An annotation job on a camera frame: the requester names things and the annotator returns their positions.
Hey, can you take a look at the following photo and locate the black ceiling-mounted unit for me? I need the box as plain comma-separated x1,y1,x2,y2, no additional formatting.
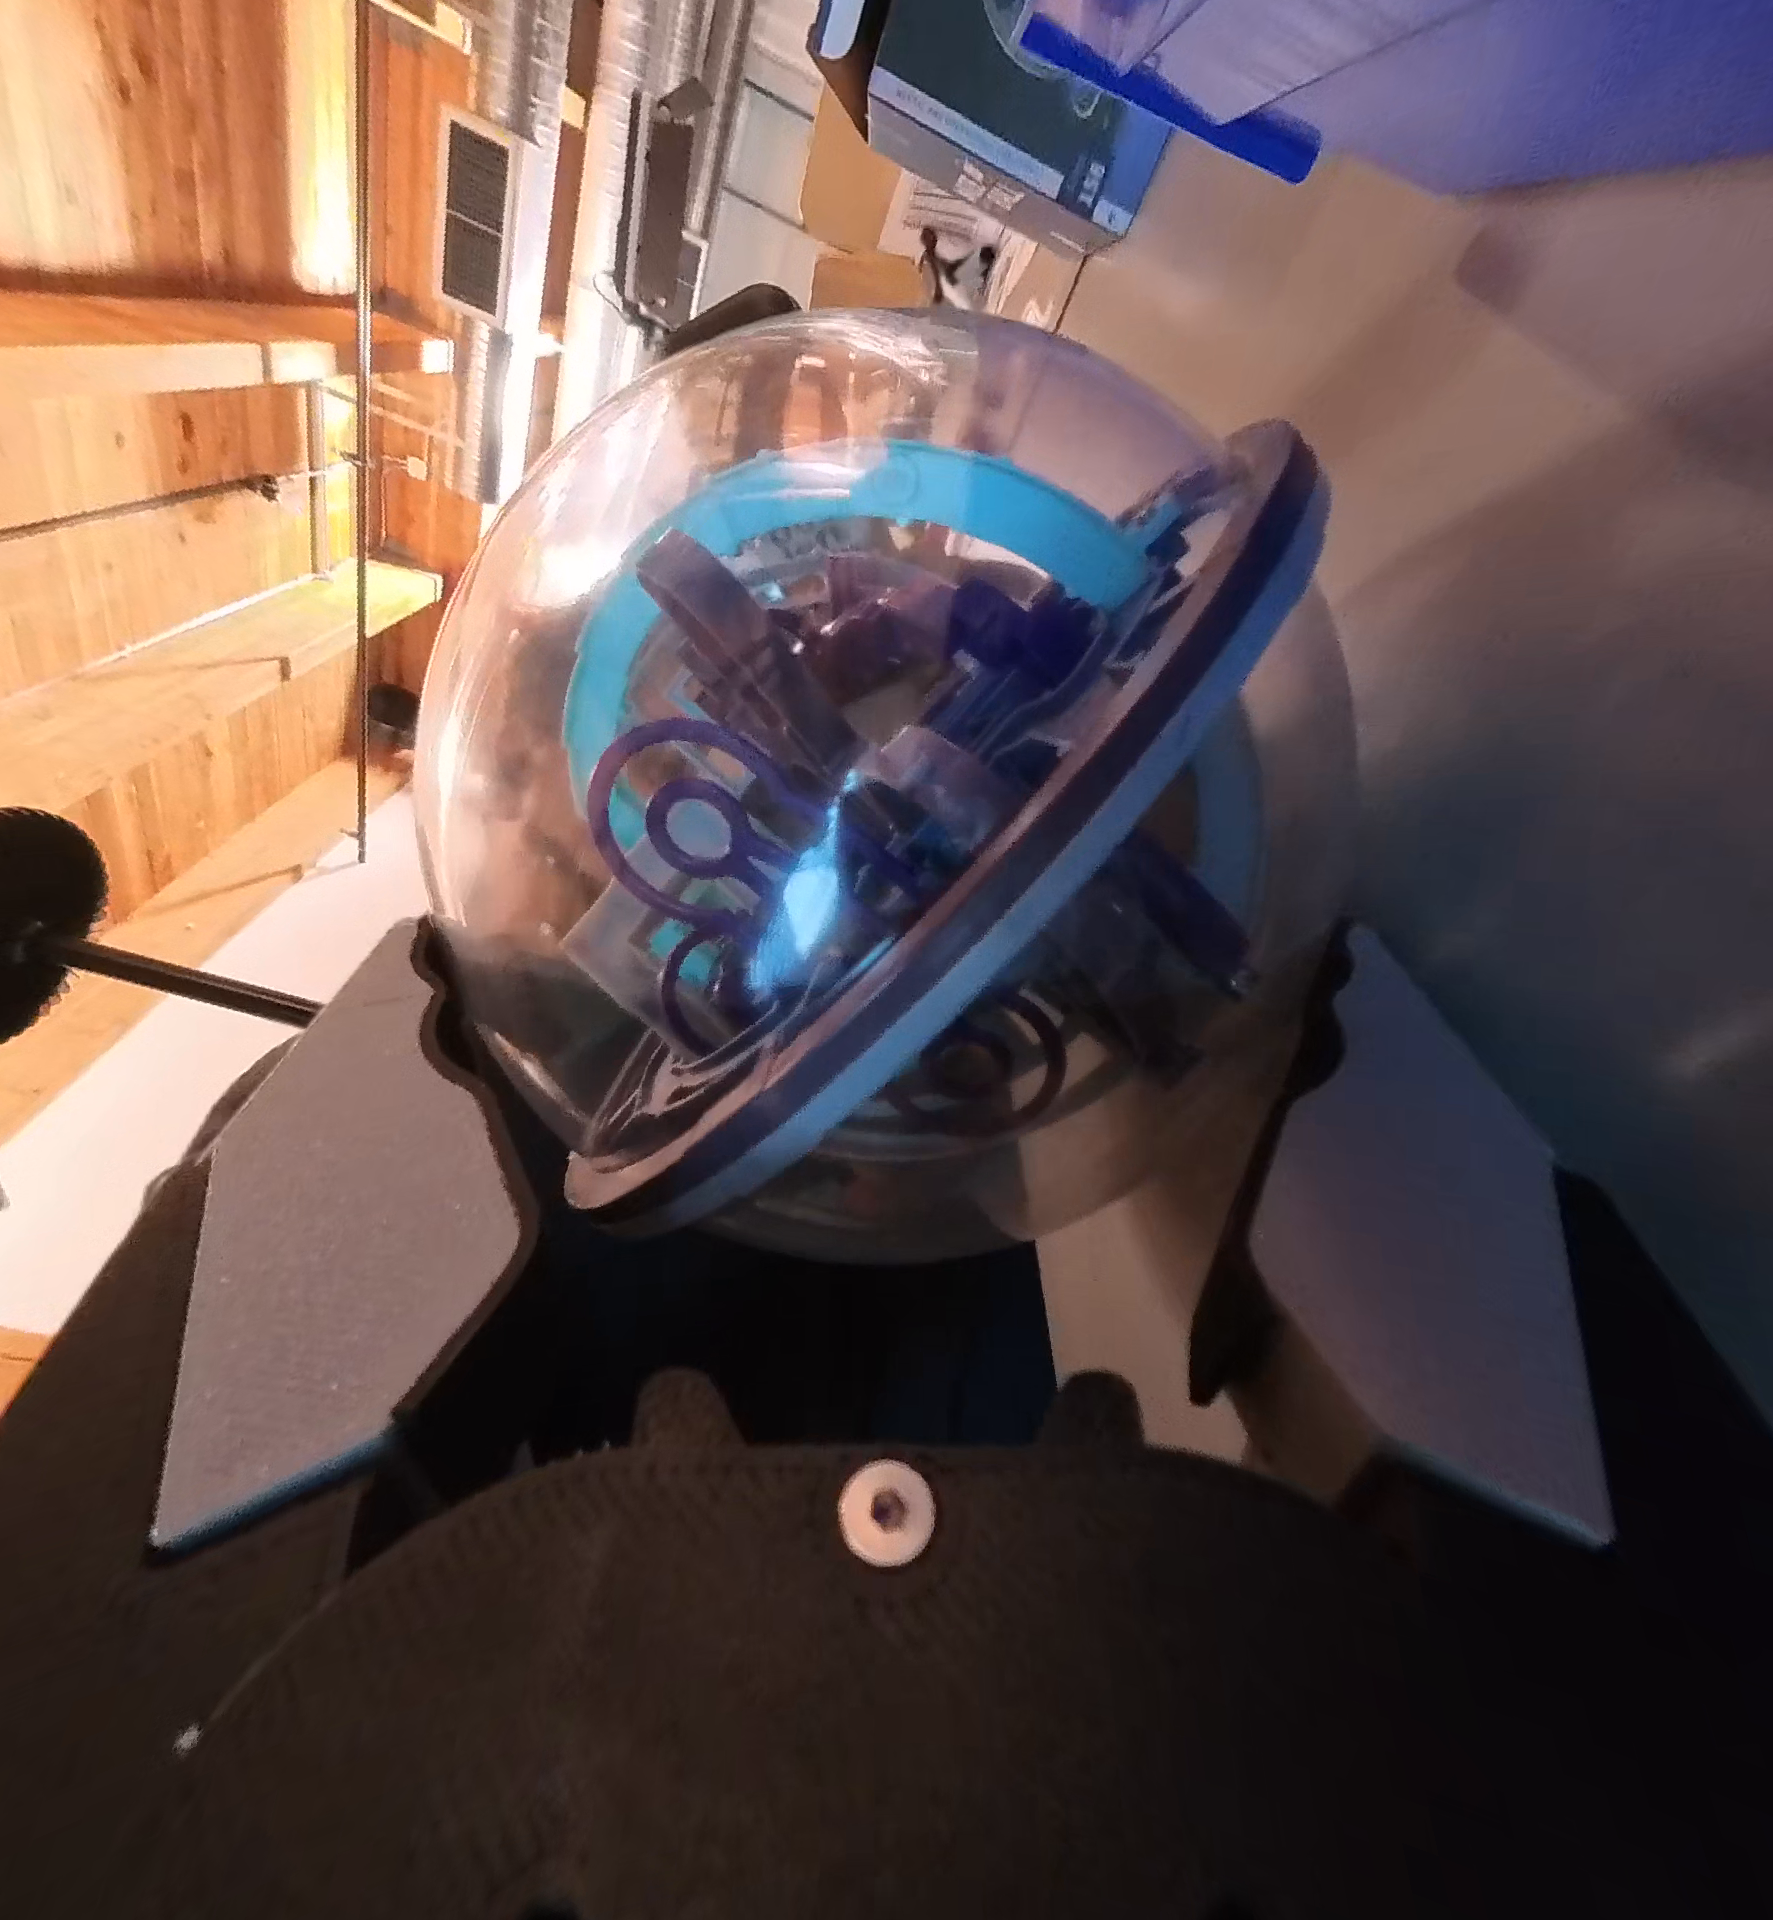
612,87,711,325

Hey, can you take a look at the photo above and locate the blue plastic bin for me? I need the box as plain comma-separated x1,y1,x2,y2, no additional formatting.
1020,0,1322,186

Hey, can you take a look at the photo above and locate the white ceiling air vent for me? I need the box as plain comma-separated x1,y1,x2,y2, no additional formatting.
436,108,522,325

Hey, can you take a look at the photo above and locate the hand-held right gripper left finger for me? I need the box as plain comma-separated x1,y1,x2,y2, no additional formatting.
150,919,543,1555

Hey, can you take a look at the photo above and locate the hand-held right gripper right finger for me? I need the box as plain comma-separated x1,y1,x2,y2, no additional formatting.
1193,922,1615,1548

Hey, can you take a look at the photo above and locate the dark printed toy box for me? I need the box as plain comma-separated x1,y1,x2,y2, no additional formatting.
810,0,1172,242

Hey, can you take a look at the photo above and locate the brown cardboard box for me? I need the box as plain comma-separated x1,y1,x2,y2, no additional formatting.
796,83,920,261

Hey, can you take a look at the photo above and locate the clear plastic maze ball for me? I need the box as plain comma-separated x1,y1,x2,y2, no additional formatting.
413,307,1360,1255

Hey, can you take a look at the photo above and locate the silver ribbed air duct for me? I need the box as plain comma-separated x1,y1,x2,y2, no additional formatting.
451,0,829,512

